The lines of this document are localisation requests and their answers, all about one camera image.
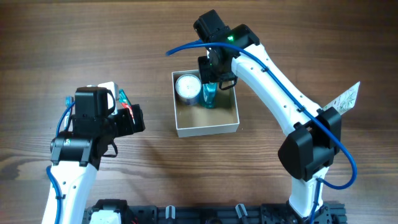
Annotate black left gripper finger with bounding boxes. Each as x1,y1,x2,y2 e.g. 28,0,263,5
132,104,146,133
115,109,134,137

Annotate Colgate toothpaste tube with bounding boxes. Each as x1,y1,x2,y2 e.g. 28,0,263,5
119,89,135,123

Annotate blue mouthwash bottle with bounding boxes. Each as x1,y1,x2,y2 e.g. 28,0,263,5
201,83,218,108

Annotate cotton swab round container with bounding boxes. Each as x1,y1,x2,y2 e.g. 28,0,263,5
175,74,201,106

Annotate white patterned tube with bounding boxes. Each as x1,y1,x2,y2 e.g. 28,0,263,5
323,82,361,115

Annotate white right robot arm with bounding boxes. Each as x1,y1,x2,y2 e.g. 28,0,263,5
193,10,341,222

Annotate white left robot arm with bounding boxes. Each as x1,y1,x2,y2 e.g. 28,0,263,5
42,86,145,223

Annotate white cardboard box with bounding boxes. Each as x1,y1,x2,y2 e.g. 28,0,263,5
172,70,240,138

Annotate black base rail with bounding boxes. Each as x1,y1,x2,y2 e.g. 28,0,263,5
82,199,347,224

